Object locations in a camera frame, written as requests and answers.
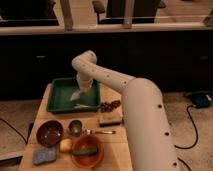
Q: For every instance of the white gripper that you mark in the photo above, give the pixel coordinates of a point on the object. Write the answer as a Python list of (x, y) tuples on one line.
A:
[(84, 85)]

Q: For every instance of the pale towel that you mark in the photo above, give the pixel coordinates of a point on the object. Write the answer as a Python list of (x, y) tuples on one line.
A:
[(76, 95)]

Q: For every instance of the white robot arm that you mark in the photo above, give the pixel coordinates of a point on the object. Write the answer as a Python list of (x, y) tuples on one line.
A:
[(147, 128)]

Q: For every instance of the pale object in tray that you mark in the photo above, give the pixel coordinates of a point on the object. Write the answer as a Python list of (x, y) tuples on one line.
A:
[(78, 106)]

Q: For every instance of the green plastic tray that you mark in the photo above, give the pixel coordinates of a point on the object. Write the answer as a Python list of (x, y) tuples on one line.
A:
[(59, 97)]

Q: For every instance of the dark grape bunch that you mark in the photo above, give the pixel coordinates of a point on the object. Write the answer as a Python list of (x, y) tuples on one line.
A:
[(109, 106)]

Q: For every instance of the small metal cup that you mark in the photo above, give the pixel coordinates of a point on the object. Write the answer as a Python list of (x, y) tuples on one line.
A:
[(75, 127)]

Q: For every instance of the metal spoon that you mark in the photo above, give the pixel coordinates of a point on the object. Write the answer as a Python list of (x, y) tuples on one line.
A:
[(87, 131)]

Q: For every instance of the maroon bowl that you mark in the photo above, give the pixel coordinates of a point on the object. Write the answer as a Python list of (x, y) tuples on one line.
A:
[(49, 133)]

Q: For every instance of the yellow potato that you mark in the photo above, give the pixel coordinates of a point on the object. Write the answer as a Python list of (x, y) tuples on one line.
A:
[(65, 145)]

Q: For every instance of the orange bowl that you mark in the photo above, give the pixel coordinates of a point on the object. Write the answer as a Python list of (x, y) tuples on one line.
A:
[(86, 142)]

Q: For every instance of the green cucumber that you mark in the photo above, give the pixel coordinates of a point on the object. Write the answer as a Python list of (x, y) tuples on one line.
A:
[(86, 152)]

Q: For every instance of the blue sponge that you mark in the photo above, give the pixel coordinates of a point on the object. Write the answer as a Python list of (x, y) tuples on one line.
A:
[(44, 155)]

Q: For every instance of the blue device on floor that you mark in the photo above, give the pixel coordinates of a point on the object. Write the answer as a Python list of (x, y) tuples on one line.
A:
[(201, 100)]

